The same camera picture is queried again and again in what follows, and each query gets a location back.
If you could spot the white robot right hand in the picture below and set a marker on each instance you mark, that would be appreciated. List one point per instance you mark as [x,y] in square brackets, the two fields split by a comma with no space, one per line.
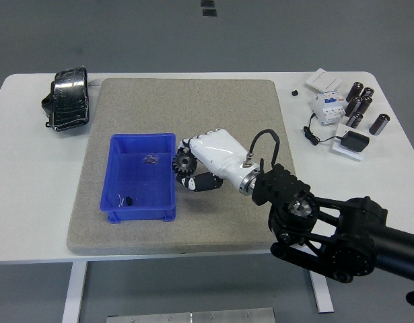
[216,148]

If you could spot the black bevel gear nut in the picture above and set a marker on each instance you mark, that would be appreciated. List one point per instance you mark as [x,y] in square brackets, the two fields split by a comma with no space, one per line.
[184,162]

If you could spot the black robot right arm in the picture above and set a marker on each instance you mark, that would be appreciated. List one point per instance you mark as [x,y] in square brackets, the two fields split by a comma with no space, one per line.
[344,228]

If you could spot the blue plastic box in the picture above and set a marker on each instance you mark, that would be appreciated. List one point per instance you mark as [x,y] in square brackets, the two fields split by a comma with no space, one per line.
[139,183]

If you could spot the grey-brown mat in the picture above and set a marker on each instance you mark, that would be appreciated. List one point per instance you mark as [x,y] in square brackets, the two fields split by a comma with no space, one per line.
[193,107]

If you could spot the small black cube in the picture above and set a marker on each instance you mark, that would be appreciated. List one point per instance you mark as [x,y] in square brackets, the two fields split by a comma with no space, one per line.
[295,93]

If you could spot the small black part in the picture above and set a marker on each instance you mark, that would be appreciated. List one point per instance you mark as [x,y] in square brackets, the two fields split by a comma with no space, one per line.
[129,200]

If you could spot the white circuit breaker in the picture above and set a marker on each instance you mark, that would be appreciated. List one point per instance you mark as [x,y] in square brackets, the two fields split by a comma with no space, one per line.
[328,108]

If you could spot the white square plate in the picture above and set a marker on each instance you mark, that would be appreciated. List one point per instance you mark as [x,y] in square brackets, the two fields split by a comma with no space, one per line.
[341,150]

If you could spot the black floor marker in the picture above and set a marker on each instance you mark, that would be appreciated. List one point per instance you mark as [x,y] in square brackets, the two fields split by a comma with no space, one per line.
[207,3]
[210,13]

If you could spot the black power adapter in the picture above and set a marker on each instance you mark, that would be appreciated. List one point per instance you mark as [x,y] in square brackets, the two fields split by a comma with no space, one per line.
[354,142]

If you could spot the dark cylindrical capacitor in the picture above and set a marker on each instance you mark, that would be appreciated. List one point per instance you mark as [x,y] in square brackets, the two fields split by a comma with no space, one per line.
[367,92]
[365,105]
[356,91]
[355,120]
[352,105]
[379,124]

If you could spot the black device wrapped in film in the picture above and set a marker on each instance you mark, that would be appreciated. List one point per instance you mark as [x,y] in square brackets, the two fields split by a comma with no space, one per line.
[70,101]

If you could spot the white table leg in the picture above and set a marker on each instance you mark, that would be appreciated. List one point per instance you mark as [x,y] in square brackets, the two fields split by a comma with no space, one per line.
[73,292]
[321,296]

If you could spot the white wall switch panel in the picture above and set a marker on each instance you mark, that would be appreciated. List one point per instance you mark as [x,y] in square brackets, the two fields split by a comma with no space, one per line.
[323,80]

